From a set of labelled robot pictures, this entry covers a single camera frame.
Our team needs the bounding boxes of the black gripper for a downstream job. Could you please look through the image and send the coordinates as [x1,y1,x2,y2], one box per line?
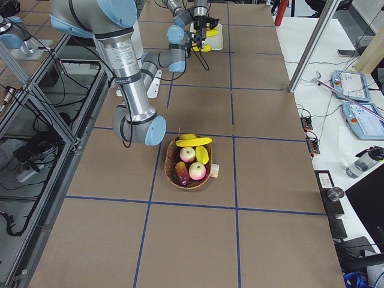
[193,15,207,45]

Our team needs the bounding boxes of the yellow banana front basket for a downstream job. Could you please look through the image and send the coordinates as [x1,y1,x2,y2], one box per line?
[192,43,212,52]

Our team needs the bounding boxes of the yellow banana basket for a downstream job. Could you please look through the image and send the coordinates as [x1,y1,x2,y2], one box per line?
[176,134,212,148]
[192,43,212,52]

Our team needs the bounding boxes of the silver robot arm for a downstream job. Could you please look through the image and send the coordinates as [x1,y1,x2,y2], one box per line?
[50,1,215,146]
[1,16,53,60]

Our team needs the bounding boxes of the yellow starfruit in basket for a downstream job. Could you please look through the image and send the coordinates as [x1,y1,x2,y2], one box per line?
[195,146,209,165]

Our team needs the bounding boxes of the woven wicker basket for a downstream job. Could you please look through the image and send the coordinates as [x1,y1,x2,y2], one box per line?
[164,134,212,190]

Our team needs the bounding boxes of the paper tag on basket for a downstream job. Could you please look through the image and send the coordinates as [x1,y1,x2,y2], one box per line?
[209,163,220,178]

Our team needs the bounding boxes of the white rectangular plastic tray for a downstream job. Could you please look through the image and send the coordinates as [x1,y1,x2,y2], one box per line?
[202,23,223,50]

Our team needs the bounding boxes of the red fire extinguisher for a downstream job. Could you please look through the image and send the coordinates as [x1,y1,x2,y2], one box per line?
[274,0,289,26]

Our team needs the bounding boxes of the reacher grabber stick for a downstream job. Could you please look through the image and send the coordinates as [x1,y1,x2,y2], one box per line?
[313,71,384,121]

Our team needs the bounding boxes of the pale green apple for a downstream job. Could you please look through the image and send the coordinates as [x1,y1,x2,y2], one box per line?
[179,147,196,163]

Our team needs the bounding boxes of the orange circuit board upper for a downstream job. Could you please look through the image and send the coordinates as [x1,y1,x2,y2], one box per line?
[300,116,313,132]

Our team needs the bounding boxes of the orange circuit board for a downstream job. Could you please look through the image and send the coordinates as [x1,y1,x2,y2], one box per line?
[305,137,320,157]
[300,116,313,132]

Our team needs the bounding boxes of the red orange mango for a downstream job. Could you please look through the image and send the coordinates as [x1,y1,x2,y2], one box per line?
[175,161,190,186]

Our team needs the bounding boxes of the orange circuit board lower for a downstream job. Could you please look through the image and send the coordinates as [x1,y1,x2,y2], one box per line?
[305,137,320,157]

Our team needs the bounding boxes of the upper teach pendant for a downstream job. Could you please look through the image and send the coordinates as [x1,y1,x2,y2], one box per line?
[331,70,371,103]

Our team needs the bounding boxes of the teach pendant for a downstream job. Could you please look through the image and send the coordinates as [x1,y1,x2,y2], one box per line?
[342,103,383,140]
[331,70,371,103]

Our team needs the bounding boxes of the lower teach pendant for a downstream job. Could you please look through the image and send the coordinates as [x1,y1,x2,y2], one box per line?
[342,103,383,140]

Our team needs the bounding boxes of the clear water bottle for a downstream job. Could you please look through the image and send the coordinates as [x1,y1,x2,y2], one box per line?
[346,146,383,179]

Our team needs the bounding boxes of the small steel cup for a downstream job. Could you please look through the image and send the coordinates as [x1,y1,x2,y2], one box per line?
[326,187,345,202]

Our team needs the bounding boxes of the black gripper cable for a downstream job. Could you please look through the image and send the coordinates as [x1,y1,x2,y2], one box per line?
[154,32,211,82]

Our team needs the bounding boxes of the white pedestal column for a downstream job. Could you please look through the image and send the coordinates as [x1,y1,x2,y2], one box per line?
[115,0,163,99]

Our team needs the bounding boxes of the aluminium frame post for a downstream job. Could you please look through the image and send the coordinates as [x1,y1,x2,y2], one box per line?
[288,0,341,93]

